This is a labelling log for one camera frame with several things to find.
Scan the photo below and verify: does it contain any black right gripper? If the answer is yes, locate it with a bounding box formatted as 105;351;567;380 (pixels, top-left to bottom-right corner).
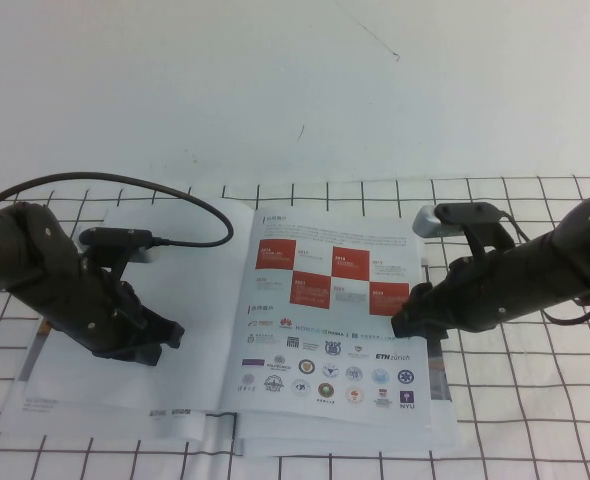
390;254;516;342

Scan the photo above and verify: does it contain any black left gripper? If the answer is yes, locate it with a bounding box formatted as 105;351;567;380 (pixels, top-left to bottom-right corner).
39;249;185;367

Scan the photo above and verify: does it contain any white brochure book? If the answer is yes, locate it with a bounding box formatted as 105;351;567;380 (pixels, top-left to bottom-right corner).
0;197;460;459

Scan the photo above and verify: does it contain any white black-grid tablecloth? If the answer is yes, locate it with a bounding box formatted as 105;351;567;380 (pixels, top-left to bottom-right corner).
0;173;590;480

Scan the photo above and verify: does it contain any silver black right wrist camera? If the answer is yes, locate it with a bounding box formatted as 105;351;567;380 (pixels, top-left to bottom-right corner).
412;201;507;240

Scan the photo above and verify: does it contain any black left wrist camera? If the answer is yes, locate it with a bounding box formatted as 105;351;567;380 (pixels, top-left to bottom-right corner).
78;227;162;265

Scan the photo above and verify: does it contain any black left camera cable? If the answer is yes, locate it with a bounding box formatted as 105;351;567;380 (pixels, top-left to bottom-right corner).
0;164;234;249

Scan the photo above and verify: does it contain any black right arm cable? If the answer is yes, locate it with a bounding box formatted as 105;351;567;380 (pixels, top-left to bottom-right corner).
539;294;590;326

